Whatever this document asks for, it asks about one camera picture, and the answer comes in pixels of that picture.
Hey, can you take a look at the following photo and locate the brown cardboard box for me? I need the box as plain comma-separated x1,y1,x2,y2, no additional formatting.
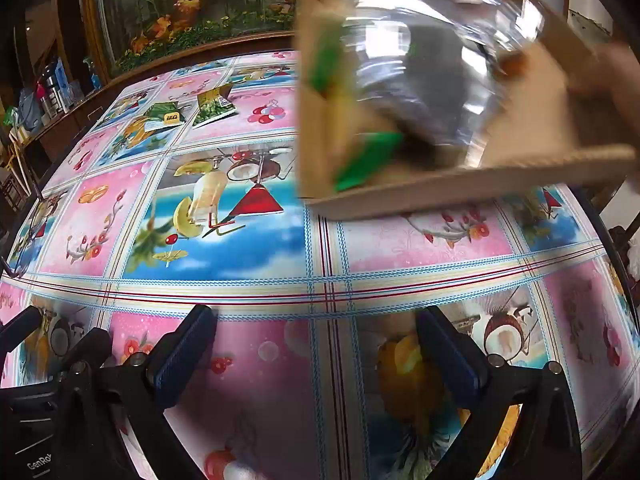
295,0,640,221

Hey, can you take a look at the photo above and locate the printed plastic tablecloth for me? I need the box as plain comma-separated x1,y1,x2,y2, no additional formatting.
0,50,633,480

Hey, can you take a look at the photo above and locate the clear plastic bag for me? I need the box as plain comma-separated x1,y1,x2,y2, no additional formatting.
17,92,46,131

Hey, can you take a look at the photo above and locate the steel thermos flask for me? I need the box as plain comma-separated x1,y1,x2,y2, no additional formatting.
40,67,63,113

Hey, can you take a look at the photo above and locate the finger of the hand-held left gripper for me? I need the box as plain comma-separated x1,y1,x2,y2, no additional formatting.
0,307,45,356
56,327,114,376

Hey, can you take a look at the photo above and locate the blue spray bottle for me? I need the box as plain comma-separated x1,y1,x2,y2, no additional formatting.
82,57,103,91

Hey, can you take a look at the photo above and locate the green packet with yellow label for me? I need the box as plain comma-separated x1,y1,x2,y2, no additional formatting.
145,101,188,128

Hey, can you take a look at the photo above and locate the blue and white carton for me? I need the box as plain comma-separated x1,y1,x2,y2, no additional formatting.
52,57,72,111

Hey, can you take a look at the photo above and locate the bright green snack packet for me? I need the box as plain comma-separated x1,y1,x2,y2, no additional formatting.
307,30,348,98

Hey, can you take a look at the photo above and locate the gold and green snack packet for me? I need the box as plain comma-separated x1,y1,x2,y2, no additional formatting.
192,85,236,126

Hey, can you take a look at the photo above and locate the clear plastic packet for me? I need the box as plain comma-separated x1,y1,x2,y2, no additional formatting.
345,0,546,168

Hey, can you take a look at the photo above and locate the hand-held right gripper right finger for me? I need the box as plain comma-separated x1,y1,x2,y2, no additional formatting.
415,305,584,480

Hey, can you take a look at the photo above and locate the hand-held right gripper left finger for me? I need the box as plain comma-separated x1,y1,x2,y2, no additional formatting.
60,305,217,480

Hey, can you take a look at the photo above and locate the bamboo and flower glass panel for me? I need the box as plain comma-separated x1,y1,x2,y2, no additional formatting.
82,0,321,78

